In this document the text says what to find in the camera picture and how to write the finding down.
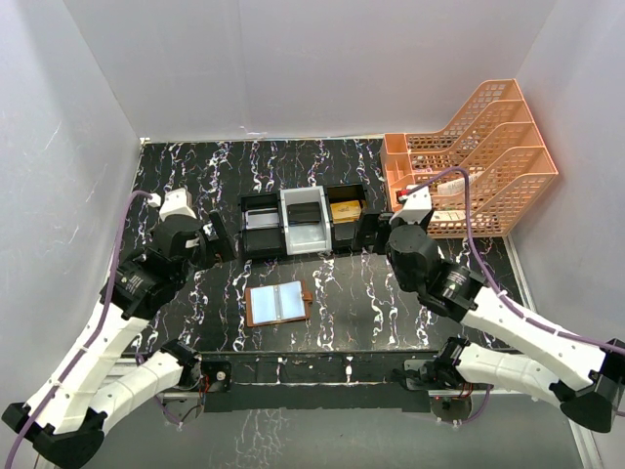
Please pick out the black plastic bin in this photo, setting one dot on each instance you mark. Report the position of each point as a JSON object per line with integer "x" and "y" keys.
{"x": 262, "y": 244}

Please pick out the gold credit card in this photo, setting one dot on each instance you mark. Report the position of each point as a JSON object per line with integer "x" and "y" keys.
{"x": 345, "y": 211}

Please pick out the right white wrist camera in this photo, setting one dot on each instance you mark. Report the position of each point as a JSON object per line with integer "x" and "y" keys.
{"x": 417, "y": 209}

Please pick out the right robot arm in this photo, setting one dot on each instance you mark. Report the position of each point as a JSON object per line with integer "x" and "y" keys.
{"x": 582, "y": 377}

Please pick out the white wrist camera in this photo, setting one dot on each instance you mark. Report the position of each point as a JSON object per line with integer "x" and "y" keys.
{"x": 417, "y": 209}
{"x": 176, "y": 202}

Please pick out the white blue item in organizer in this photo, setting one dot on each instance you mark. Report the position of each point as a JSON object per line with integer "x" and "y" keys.
{"x": 449, "y": 216}

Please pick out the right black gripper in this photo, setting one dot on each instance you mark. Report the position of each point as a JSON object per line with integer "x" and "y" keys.
{"x": 382, "y": 230}

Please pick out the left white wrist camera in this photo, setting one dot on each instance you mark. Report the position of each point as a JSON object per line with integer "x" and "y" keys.
{"x": 176, "y": 202}

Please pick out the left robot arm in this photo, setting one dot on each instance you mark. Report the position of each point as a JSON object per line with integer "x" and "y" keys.
{"x": 67, "y": 419}

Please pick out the brown leather card holder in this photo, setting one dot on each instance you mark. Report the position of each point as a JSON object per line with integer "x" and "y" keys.
{"x": 279, "y": 303}

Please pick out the white paper in organizer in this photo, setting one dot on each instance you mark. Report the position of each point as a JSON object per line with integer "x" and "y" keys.
{"x": 457, "y": 185}

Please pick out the black credit card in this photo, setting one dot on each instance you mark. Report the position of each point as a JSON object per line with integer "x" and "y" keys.
{"x": 307, "y": 213}

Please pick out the orange mesh file organizer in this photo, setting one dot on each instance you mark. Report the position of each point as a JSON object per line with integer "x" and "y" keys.
{"x": 493, "y": 132}

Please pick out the black bin with gold card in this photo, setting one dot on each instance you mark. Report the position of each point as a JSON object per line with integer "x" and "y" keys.
{"x": 343, "y": 234}

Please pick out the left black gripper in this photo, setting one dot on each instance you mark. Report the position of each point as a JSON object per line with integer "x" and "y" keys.
{"x": 211, "y": 236}

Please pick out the white plastic bin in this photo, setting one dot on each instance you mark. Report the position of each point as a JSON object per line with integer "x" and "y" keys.
{"x": 306, "y": 239}

